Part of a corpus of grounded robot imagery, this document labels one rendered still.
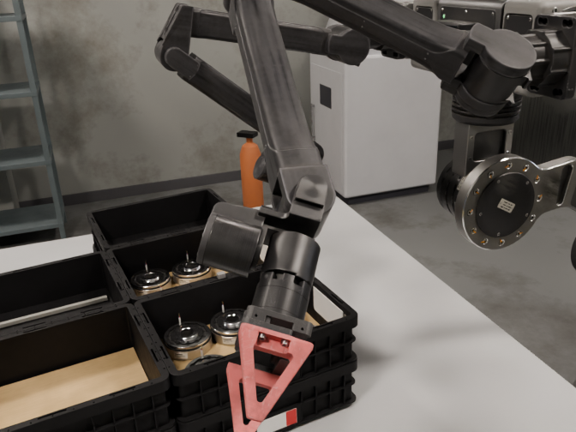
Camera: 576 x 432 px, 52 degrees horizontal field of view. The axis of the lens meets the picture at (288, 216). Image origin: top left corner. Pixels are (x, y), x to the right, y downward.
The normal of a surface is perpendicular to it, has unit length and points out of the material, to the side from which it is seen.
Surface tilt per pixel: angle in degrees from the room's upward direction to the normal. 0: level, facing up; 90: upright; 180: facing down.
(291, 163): 38
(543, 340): 0
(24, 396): 0
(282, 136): 30
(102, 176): 90
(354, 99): 90
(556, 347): 0
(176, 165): 90
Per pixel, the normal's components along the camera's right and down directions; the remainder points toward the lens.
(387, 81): 0.33, 0.36
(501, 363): -0.04, -0.92
